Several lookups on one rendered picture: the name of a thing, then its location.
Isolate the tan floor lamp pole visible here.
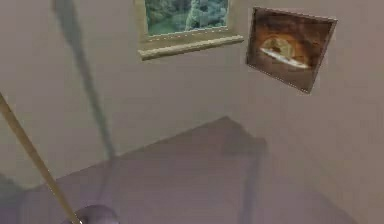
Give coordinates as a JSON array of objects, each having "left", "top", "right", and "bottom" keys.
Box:
[{"left": 0, "top": 92, "right": 83, "bottom": 224}]

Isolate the beige framed window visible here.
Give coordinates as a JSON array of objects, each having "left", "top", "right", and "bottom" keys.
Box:
[{"left": 133, "top": 0, "right": 245, "bottom": 62}]

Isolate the brown framed wall picture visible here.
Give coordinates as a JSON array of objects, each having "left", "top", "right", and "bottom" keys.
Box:
[{"left": 245, "top": 6, "right": 339, "bottom": 95}]

